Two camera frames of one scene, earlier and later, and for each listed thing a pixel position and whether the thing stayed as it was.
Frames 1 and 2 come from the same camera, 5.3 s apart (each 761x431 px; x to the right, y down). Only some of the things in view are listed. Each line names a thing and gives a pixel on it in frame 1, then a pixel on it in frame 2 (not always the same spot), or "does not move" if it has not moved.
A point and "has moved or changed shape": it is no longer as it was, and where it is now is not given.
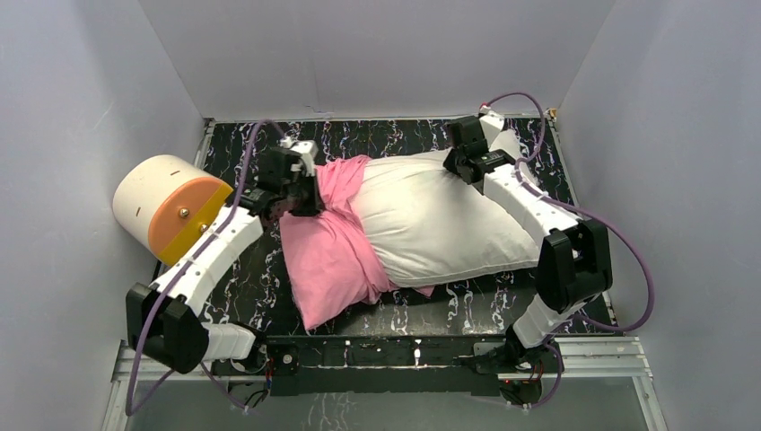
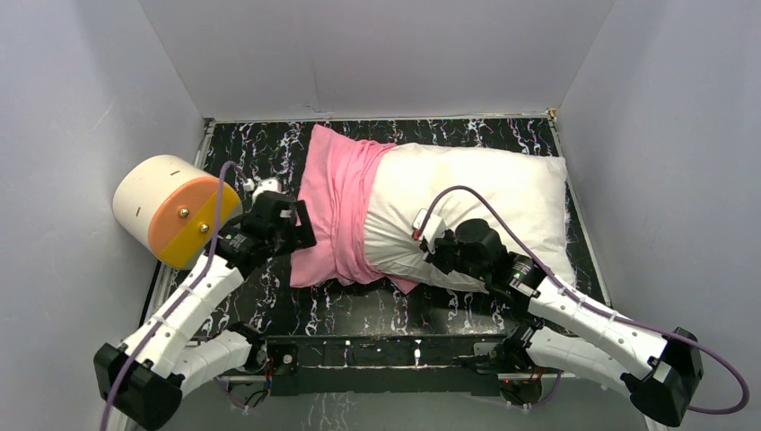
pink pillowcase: [330, 263] has moved or changed shape
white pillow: [432, 230] has moved or changed shape
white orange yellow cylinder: [168, 204] does not move
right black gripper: [450, 163] -> [434, 258]
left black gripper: [307, 198] -> [300, 226]
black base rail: [380, 365] does not move
